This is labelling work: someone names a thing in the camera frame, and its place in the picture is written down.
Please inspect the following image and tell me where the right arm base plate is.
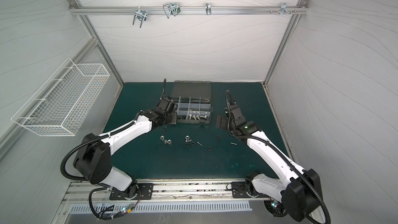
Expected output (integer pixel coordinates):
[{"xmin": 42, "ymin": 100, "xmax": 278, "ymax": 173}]
[{"xmin": 226, "ymin": 181, "xmax": 269, "ymax": 199}]

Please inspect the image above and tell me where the white wire basket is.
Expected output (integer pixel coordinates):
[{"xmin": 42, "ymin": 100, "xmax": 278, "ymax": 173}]
[{"xmin": 11, "ymin": 58, "xmax": 110, "ymax": 136}]

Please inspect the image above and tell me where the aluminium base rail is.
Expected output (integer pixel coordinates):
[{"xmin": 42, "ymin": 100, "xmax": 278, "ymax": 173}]
[{"xmin": 60, "ymin": 178, "xmax": 280, "ymax": 204}]

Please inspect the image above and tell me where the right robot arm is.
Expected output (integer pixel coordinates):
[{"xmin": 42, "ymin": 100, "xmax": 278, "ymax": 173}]
[{"xmin": 224, "ymin": 100, "xmax": 331, "ymax": 224}]

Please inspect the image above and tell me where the right metal rail clamp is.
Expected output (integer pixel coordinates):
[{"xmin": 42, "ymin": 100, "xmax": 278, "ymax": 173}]
[{"xmin": 269, "ymin": 3, "xmax": 297, "ymax": 15}]

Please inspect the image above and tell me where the green table mat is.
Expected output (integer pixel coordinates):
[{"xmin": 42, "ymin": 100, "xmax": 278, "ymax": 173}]
[{"xmin": 112, "ymin": 83, "xmax": 286, "ymax": 179}]

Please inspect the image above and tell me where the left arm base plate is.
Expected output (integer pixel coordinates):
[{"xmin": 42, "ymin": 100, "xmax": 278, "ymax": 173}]
[{"xmin": 109, "ymin": 183, "xmax": 153, "ymax": 201}]

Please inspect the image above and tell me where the small metal bracket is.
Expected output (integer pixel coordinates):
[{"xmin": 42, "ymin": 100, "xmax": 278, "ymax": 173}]
[{"xmin": 205, "ymin": 3, "xmax": 211, "ymax": 16}]

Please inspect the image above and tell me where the grey compartment organizer box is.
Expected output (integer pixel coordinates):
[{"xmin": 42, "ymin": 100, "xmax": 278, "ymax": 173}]
[{"xmin": 170, "ymin": 81, "xmax": 212, "ymax": 124}]

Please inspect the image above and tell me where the aluminium crossbar rail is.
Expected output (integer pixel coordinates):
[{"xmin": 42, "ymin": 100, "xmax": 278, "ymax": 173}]
[{"xmin": 69, "ymin": 5, "xmax": 309, "ymax": 16}]

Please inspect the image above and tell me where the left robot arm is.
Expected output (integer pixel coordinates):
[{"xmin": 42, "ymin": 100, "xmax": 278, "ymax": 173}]
[{"xmin": 60, "ymin": 97, "xmax": 175, "ymax": 199}]

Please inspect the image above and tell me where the metal u-bolt clamp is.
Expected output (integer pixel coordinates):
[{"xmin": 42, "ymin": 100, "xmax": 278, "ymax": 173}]
[
  {"xmin": 162, "ymin": 3, "xmax": 181, "ymax": 19},
  {"xmin": 132, "ymin": 8, "xmax": 147, "ymax": 28}
]

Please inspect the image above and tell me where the white vent strip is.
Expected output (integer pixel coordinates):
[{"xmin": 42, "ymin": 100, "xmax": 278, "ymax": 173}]
[{"xmin": 69, "ymin": 201, "xmax": 252, "ymax": 214}]

